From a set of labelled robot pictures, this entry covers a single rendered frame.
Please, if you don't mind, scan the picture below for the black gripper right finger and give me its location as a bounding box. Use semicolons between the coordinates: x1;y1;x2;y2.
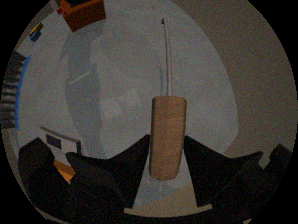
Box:
184;136;263;208

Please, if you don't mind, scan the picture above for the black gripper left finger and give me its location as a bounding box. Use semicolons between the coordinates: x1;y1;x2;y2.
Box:
65;133;150;209

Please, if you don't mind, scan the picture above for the blue flat strip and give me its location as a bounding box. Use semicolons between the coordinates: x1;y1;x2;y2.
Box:
15;55;31;131

